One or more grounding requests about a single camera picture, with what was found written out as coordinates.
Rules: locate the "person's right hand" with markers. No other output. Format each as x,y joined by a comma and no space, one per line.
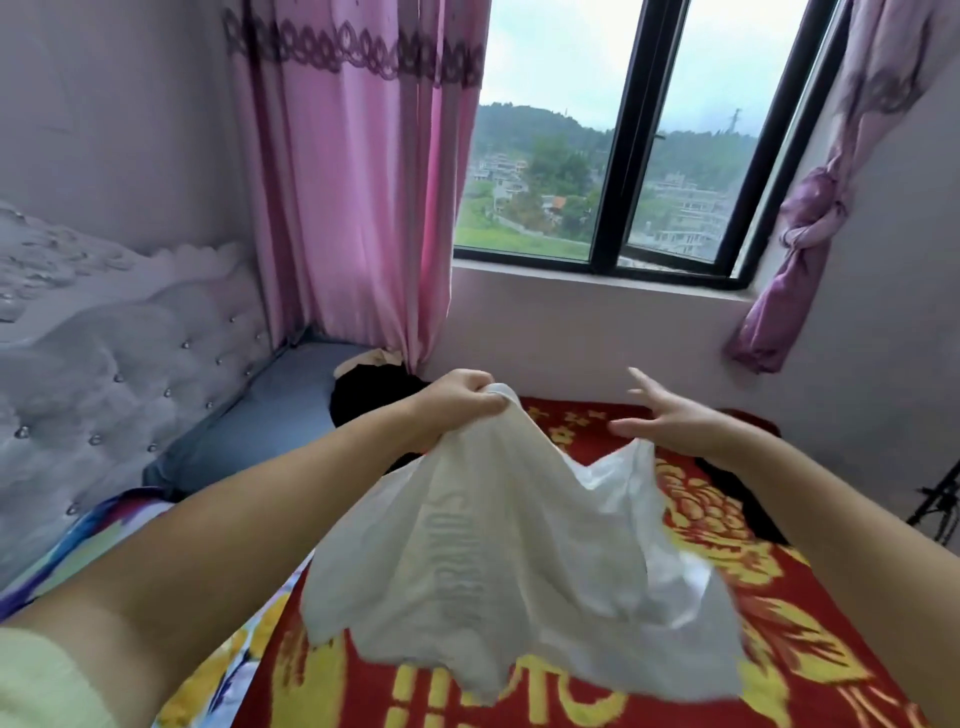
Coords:
683,423

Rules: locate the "person's left hand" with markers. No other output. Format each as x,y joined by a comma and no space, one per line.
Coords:
458,405

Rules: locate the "small black garment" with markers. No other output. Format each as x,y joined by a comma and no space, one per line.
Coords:
743,495

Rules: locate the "white long garment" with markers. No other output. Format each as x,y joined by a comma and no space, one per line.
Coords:
525,570

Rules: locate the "person's right forearm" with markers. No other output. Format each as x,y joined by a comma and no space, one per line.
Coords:
870,555

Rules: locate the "person's left forearm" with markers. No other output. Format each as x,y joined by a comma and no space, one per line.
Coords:
210,570

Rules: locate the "white bed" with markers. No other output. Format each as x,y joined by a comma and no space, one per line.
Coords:
90,450

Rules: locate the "grey pillow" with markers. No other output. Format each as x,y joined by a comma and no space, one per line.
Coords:
255,420

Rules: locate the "black framed window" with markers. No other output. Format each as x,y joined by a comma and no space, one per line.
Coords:
540,165

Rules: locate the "red bedsheet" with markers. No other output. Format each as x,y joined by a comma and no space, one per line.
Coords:
810,645

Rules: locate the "wide pink curtain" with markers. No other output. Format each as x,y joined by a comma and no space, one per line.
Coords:
353,165

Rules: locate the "tied pink curtain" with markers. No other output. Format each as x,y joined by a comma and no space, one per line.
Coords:
833,180

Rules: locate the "white tufted headboard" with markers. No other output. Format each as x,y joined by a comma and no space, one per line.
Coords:
105,375

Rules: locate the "colourful patterned pillow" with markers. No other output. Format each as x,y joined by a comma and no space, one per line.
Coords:
90,555

